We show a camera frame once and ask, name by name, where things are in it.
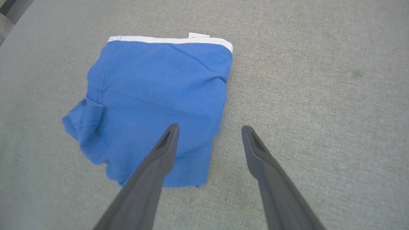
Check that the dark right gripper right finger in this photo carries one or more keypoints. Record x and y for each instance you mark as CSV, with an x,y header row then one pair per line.
x,y
281,198

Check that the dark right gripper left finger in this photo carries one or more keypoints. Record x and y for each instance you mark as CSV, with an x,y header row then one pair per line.
x,y
143,191

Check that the blue garment with white trim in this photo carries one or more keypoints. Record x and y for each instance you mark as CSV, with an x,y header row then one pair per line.
x,y
159,89

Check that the grey fabric sofa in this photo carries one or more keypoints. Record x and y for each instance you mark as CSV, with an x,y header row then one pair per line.
x,y
319,95

